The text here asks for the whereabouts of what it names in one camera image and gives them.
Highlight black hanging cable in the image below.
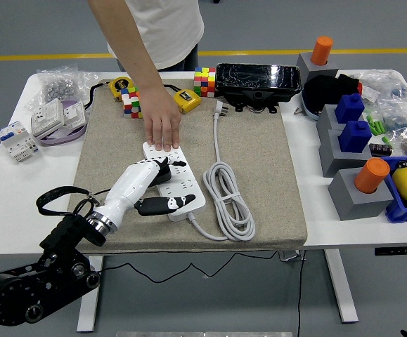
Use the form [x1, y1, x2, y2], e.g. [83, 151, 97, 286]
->
[296, 251, 306, 337]

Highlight clear bag of blue parts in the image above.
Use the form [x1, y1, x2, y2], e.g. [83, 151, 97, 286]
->
[378, 101, 407, 141]

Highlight white wall socket panel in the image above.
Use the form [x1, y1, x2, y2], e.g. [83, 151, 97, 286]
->
[30, 98, 65, 138]
[60, 100, 86, 129]

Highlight white power strip cord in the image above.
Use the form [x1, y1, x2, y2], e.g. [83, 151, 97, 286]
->
[188, 99, 257, 242]

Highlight black table control panel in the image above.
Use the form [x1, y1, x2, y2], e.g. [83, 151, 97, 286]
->
[374, 246, 407, 256]

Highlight thin black adapter cord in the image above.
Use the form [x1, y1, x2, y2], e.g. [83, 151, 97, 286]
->
[97, 249, 284, 283]

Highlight grey block holder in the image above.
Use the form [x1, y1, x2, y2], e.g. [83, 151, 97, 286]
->
[296, 52, 340, 84]
[318, 129, 373, 178]
[328, 168, 394, 221]
[316, 104, 343, 134]

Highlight puzzle cube white tiles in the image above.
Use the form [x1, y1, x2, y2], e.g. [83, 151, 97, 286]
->
[120, 86, 143, 119]

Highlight black cracked-screen device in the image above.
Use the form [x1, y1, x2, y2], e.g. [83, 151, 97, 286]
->
[214, 62, 302, 115]

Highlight grey metal table bracket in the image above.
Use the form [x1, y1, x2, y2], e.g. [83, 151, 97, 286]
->
[278, 249, 306, 263]

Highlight white table leg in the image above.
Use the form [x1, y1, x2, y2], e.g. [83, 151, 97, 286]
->
[324, 249, 359, 323]
[76, 255, 105, 333]

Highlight black plug adapter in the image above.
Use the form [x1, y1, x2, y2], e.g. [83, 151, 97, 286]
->
[150, 163, 172, 186]

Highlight yellow tape measure black label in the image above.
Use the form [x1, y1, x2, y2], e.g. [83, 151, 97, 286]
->
[83, 77, 136, 103]

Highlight black cloth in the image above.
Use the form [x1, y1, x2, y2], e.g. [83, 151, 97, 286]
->
[303, 73, 361, 115]

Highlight grey-brown mat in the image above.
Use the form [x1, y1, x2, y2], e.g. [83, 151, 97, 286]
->
[61, 77, 309, 254]

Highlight white power strip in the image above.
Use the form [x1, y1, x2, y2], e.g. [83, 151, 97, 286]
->
[142, 141, 207, 223]

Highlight person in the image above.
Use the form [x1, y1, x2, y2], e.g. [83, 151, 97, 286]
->
[87, 0, 205, 152]

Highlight person's right hand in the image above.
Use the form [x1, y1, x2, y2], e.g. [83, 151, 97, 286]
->
[143, 86, 182, 152]

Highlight black component strip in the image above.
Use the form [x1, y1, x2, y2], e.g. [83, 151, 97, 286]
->
[369, 143, 394, 158]

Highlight blue plastic bin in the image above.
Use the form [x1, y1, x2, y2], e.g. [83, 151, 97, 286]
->
[380, 155, 407, 224]

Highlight clear bag of metal nuts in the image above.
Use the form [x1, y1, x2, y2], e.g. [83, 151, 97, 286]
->
[23, 63, 97, 113]

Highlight green plastic pegs pile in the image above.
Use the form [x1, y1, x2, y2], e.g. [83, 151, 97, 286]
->
[366, 114, 387, 137]

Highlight blue block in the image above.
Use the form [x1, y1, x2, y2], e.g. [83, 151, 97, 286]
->
[334, 93, 365, 124]
[337, 120, 372, 154]

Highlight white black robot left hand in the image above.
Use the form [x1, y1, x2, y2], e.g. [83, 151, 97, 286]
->
[92, 156, 196, 233]

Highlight clear bag of small parts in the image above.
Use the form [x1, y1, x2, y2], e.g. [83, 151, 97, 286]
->
[356, 69, 407, 106]

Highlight puzzle cube yellow tiles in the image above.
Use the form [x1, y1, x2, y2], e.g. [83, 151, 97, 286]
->
[193, 67, 217, 98]

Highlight white blue circuit breaker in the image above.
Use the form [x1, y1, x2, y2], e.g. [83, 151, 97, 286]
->
[0, 121, 41, 164]

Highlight orange cylinder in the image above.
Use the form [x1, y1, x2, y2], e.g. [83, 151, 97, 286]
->
[353, 157, 391, 194]
[310, 36, 334, 67]

